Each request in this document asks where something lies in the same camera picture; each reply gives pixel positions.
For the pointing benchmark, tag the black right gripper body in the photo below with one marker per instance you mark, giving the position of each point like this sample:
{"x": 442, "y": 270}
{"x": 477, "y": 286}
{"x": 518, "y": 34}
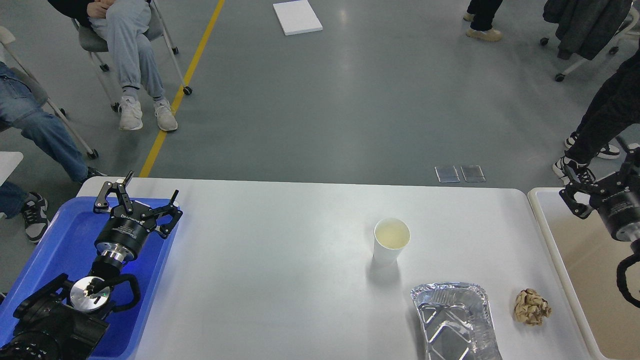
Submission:
{"x": 620, "y": 213}

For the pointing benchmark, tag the white folding chair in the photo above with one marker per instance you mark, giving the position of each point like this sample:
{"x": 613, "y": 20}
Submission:
{"x": 40, "y": 94}

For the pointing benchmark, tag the beige plastic bin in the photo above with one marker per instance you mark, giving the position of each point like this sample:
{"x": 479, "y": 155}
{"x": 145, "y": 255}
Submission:
{"x": 586, "y": 258}

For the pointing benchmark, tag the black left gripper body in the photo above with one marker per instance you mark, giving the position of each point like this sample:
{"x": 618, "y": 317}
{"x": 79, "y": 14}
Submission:
{"x": 125, "y": 234}

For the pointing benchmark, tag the seated person blue jeans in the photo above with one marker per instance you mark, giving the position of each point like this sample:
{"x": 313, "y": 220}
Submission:
{"x": 19, "y": 109}

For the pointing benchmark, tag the left floor metal plate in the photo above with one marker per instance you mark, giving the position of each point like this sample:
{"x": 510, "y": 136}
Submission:
{"x": 447, "y": 174}

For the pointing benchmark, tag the floor metal plate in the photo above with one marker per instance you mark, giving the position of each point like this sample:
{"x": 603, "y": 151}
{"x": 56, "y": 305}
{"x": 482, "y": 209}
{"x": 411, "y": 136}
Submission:
{"x": 473, "y": 174}
{"x": 447, "y": 174}

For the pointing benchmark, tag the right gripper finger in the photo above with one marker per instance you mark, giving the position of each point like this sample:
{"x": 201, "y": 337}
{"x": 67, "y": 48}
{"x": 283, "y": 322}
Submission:
{"x": 578, "y": 190}

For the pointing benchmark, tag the white flat box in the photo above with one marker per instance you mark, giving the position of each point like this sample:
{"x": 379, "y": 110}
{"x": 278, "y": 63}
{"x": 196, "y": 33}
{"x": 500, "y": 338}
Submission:
{"x": 297, "y": 17}

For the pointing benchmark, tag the white side table corner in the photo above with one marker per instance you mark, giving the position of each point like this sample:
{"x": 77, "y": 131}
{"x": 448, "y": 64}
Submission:
{"x": 8, "y": 163}

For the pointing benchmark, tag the blue plastic tray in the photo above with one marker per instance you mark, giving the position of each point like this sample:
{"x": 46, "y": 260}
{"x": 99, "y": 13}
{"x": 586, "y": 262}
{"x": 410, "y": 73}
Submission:
{"x": 68, "y": 248}

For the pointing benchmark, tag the crumpled brown paper ball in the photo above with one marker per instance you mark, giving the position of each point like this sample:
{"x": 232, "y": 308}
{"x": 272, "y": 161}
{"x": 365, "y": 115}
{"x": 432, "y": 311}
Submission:
{"x": 530, "y": 308}

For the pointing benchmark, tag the seated person light jeans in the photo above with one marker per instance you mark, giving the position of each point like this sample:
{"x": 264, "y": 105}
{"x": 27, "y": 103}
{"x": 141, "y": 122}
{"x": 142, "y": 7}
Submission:
{"x": 123, "y": 24}

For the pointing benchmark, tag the white paper cup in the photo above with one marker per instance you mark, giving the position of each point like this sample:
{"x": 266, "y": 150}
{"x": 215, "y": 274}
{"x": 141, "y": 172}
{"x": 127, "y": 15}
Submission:
{"x": 391, "y": 236}

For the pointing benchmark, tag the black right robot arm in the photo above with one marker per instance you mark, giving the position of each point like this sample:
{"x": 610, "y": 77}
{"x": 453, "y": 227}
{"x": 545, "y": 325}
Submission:
{"x": 632, "y": 182}

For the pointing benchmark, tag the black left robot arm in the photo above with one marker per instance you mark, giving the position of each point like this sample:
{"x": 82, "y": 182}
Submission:
{"x": 86, "y": 292}

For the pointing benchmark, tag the person in black trousers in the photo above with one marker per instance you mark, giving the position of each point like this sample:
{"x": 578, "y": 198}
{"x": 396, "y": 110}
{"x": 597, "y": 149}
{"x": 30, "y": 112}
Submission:
{"x": 480, "y": 14}

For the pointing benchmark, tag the right floor metal plate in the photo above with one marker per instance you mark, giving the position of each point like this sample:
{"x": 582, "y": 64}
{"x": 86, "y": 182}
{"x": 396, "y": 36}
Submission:
{"x": 473, "y": 174}

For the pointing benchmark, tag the person black pants sneakers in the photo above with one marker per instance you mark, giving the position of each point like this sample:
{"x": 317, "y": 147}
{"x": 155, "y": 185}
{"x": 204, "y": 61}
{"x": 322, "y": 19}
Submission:
{"x": 613, "y": 109}

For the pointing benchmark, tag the chair with dark jacket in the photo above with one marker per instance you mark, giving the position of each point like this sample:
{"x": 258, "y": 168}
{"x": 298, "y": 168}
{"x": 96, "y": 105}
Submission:
{"x": 587, "y": 28}

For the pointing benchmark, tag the aluminium foil tray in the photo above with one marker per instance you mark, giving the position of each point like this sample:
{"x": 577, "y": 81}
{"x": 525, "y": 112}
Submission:
{"x": 456, "y": 321}

